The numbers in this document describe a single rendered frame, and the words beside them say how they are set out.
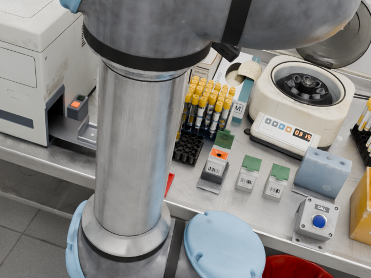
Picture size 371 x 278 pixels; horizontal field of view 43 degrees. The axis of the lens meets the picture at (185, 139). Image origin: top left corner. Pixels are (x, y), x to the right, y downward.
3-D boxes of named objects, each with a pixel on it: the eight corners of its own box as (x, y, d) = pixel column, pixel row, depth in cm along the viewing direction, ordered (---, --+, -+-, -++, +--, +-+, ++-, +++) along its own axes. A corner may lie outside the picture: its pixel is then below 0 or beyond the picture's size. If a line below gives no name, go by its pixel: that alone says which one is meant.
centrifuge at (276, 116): (233, 134, 120) (244, 96, 112) (267, 80, 141) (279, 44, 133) (323, 171, 114) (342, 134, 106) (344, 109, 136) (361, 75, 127)
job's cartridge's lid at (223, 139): (218, 127, 101) (218, 126, 102) (213, 145, 104) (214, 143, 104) (235, 133, 101) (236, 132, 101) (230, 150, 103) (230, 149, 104)
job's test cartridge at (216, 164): (202, 177, 105) (207, 157, 101) (208, 163, 108) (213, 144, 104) (219, 182, 104) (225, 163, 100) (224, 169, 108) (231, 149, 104)
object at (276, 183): (261, 197, 105) (270, 176, 101) (265, 182, 109) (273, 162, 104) (279, 202, 105) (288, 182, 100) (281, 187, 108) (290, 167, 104)
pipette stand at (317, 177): (290, 190, 108) (304, 160, 101) (296, 171, 113) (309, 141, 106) (332, 206, 106) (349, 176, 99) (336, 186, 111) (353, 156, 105)
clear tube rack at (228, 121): (144, 122, 118) (147, 100, 113) (157, 101, 125) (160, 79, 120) (222, 146, 115) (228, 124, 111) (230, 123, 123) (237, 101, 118)
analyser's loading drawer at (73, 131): (35, 134, 106) (33, 117, 102) (49, 117, 111) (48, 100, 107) (119, 161, 104) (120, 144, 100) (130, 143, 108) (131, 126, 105)
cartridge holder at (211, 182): (196, 186, 104) (198, 175, 102) (207, 161, 111) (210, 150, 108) (218, 194, 103) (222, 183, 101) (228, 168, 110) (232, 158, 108)
